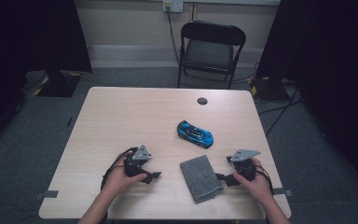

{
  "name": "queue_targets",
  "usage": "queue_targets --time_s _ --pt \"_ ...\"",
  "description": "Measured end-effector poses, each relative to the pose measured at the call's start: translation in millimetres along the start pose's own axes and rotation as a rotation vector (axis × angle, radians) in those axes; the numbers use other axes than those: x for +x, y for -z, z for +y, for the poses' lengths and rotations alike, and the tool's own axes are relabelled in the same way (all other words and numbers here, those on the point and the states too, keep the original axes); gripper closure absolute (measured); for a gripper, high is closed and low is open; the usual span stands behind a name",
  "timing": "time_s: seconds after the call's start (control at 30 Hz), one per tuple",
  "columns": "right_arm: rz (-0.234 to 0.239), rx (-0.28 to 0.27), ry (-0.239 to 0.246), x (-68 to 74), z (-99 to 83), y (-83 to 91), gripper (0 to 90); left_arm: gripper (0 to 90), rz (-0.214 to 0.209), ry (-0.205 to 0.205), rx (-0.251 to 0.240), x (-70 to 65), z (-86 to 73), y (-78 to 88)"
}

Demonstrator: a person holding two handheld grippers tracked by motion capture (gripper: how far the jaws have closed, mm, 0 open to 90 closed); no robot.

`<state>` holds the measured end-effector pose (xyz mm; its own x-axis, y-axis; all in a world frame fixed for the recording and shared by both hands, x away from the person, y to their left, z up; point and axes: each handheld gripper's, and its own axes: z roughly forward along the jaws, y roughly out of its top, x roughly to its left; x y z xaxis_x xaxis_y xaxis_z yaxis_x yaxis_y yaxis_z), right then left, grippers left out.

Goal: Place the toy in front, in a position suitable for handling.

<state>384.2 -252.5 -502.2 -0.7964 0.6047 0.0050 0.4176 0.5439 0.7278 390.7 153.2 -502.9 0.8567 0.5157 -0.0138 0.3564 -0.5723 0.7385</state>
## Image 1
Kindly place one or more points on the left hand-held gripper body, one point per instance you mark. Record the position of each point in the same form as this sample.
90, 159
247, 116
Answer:
136, 165

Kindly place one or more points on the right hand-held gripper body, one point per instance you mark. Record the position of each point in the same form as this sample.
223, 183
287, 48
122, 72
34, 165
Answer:
245, 168

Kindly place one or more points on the grey cloth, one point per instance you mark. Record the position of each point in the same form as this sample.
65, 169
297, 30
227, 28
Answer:
201, 179

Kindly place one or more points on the blue toy car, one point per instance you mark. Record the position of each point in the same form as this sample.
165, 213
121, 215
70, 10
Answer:
195, 134

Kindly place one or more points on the person's right hand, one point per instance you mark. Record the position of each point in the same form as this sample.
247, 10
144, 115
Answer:
256, 188

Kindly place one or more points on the person's left hand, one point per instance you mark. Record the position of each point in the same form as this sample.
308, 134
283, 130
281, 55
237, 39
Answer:
121, 182

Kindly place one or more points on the grey tape strip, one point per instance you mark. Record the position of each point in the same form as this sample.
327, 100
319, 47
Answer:
48, 194
282, 191

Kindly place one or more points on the round table grommet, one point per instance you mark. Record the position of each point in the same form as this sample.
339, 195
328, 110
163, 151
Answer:
202, 101

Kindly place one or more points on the small black tape strip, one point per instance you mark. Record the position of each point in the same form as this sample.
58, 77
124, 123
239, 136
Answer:
70, 121

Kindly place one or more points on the black stand base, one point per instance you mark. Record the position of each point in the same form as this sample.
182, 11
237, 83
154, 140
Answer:
268, 90
59, 84

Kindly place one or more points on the black folding chair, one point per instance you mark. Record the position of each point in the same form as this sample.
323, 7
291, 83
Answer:
209, 53

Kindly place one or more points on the black curtain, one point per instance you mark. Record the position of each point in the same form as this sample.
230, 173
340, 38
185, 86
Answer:
28, 37
332, 62

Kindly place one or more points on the white wall socket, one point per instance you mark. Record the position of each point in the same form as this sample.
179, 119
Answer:
173, 5

